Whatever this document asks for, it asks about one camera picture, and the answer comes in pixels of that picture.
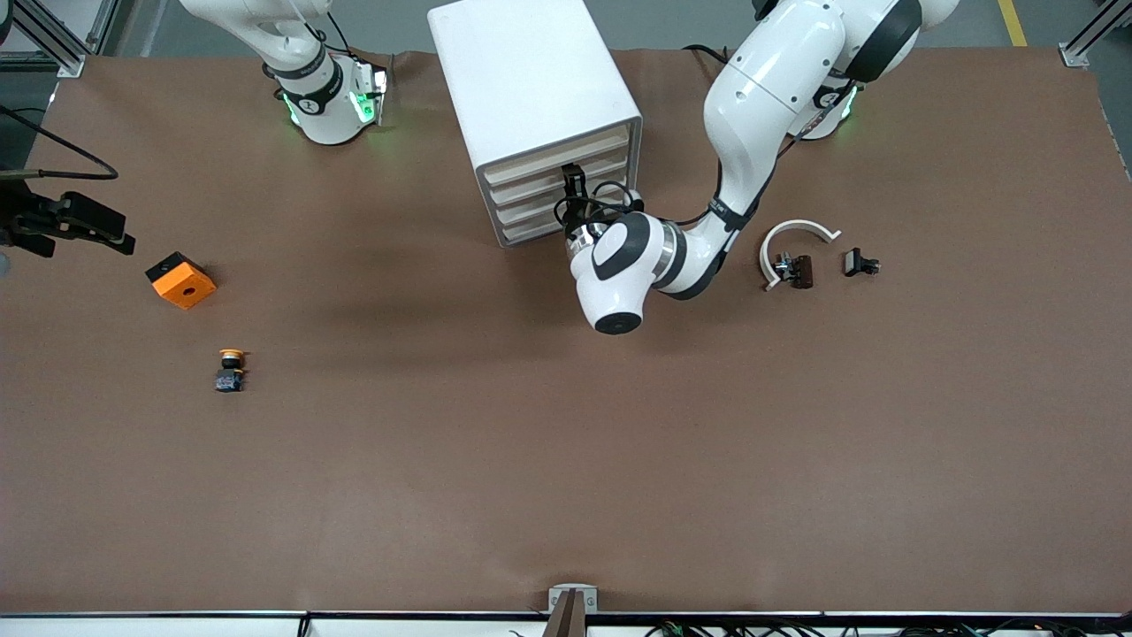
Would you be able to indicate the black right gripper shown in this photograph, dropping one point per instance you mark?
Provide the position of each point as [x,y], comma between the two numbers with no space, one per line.
[19,221]

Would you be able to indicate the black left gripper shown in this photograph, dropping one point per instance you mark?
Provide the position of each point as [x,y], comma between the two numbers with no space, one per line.
[574,213]

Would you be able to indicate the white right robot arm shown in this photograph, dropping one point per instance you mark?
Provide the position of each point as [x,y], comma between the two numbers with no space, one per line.
[323,115]

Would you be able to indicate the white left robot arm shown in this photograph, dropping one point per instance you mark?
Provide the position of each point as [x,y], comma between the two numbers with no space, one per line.
[769,88]

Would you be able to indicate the yellow push button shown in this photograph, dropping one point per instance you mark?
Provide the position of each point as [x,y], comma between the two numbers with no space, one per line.
[230,379]

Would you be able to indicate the orange box with hole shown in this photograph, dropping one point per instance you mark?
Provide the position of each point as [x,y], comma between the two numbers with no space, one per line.
[186,287]

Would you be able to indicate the dark brown terminal block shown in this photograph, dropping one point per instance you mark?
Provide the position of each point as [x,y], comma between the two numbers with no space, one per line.
[803,272]

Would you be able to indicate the brown table cover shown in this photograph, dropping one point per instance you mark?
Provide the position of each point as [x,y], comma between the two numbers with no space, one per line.
[566,442]

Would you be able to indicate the aluminium frame post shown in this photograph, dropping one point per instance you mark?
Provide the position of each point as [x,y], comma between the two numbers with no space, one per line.
[1074,55]
[62,53]

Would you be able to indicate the small black switch part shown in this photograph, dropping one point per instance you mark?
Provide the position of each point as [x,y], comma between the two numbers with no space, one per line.
[854,262]

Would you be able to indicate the grey metal bracket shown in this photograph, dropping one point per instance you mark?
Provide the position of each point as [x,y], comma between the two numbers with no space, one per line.
[555,594]

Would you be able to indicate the brown camera pole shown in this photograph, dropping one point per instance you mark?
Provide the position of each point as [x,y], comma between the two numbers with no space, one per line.
[570,619]

